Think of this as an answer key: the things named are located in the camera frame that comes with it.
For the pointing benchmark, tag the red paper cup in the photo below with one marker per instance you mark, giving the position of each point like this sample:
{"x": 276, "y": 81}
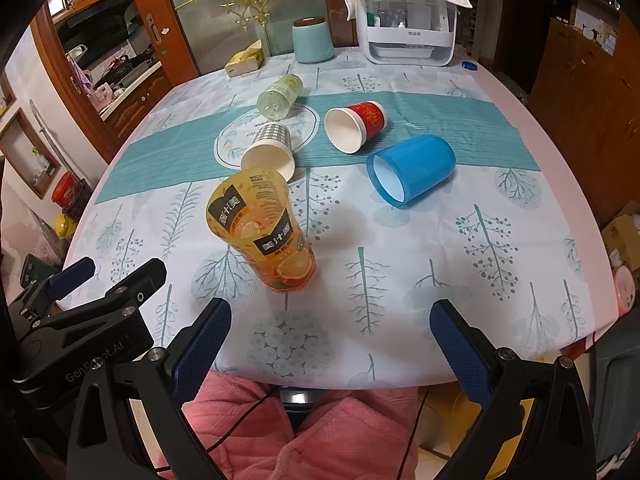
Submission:
{"x": 367, "y": 117}

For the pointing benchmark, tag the cardboard box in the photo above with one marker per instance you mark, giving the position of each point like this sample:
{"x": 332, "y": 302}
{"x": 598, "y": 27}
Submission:
{"x": 625, "y": 242}

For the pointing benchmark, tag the orange juice print plastic cup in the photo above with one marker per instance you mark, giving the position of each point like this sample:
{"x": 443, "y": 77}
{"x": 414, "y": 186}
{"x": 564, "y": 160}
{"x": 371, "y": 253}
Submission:
{"x": 265, "y": 240}

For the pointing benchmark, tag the blue plastic cup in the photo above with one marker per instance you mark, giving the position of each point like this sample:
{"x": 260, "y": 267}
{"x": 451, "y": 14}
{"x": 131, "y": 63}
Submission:
{"x": 420, "y": 165}

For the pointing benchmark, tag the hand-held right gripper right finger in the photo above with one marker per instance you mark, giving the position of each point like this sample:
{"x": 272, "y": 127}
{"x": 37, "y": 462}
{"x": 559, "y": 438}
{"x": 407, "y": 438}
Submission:
{"x": 460, "y": 355}

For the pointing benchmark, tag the leaf print tablecloth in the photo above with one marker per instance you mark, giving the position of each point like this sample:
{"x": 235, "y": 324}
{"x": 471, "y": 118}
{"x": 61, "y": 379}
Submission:
{"x": 400, "y": 285}

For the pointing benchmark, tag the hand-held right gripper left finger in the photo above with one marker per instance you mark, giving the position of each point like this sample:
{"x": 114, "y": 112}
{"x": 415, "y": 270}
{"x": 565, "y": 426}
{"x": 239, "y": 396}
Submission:
{"x": 200, "y": 355}

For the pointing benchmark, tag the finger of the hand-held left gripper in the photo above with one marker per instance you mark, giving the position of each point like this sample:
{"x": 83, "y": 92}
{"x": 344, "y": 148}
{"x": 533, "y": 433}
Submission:
{"x": 137, "y": 282}
{"x": 72, "y": 275}

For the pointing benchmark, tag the yellow tissue box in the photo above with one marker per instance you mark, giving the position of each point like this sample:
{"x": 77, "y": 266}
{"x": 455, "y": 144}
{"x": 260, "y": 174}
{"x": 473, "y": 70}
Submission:
{"x": 245, "y": 60}

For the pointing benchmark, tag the white countertop appliance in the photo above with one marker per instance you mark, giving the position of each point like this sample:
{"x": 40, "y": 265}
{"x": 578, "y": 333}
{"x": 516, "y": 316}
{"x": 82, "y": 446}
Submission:
{"x": 410, "y": 42}

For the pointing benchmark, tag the teal canister with brown lid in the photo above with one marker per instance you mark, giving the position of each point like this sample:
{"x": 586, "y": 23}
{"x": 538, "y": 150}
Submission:
{"x": 312, "y": 42}

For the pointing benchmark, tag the pink fleece clothing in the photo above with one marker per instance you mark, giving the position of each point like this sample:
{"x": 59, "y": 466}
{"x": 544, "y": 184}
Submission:
{"x": 350, "y": 440}

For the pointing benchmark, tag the pink stool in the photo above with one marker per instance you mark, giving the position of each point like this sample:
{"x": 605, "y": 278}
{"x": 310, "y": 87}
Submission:
{"x": 627, "y": 290}

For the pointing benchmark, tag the green translucent plastic cup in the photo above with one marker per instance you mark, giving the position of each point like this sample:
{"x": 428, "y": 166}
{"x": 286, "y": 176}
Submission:
{"x": 281, "y": 92}

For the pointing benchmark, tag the grey checked paper cup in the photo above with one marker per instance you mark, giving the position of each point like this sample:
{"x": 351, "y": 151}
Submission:
{"x": 272, "y": 142}

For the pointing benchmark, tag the small blue lid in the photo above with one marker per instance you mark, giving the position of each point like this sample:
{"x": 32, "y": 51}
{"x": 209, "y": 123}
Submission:
{"x": 469, "y": 65}

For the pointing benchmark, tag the black range hood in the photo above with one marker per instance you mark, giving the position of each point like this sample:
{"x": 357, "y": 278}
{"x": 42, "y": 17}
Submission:
{"x": 92, "y": 22}

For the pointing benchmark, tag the red bucket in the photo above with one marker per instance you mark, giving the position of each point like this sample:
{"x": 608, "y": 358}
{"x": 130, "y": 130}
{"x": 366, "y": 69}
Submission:
{"x": 67, "y": 190}

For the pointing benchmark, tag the glass door with gold ornament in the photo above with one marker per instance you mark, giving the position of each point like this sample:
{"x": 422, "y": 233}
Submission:
{"x": 225, "y": 15}

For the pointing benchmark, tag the wooden wall niche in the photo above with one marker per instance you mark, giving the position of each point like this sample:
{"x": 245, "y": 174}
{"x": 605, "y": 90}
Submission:
{"x": 30, "y": 152}

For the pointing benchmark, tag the yellow round object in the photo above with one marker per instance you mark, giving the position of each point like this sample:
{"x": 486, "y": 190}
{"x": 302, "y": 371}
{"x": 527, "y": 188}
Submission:
{"x": 65, "y": 225}

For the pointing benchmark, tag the wooden cabinet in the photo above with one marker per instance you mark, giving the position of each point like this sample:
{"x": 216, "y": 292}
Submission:
{"x": 585, "y": 125}

